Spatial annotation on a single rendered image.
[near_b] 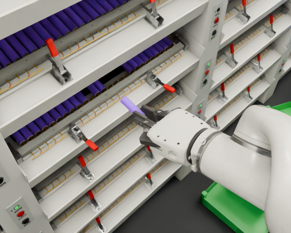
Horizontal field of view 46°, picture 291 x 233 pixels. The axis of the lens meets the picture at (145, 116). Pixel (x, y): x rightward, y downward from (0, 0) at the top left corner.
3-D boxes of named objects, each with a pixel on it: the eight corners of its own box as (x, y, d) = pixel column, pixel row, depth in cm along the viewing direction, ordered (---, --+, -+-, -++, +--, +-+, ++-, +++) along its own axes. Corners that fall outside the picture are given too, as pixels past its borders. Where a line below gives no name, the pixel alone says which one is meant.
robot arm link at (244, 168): (214, 126, 58) (193, 175, 60) (287, 162, 50) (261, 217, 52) (235, 131, 65) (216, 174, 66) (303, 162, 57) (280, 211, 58)
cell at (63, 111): (53, 97, 89) (69, 114, 87) (47, 101, 88) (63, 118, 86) (53, 93, 87) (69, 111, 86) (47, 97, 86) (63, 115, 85)
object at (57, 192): (189, 109, 124) (201, 88, 112) (48, 223, 97) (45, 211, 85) (151, 71, 129) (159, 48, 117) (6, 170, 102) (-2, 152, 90)
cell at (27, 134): (18, 119, 84) (34, 137, 83) (12, 122, 83) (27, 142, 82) (17, 115, 83) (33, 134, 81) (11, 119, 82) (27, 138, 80)
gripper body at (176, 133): (189, 179, 64) (148, 152, 71) (222, 147, 69) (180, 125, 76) (184, 151, 59) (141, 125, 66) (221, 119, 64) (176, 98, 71)
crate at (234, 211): (280, 216, 151) (286, 208, 145) (254, 248, 142) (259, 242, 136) (226, 174, 165) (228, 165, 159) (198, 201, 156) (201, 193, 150)
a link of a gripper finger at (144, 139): (140, 153, 67) (139, 134, 71) (180, 147, 66) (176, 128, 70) (139, 149, 66) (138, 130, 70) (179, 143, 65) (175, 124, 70)
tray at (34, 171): (195, 68, 109) (205, 48, 100) (30, 189, 81) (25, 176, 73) (152, 27, 113) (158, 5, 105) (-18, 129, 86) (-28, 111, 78)
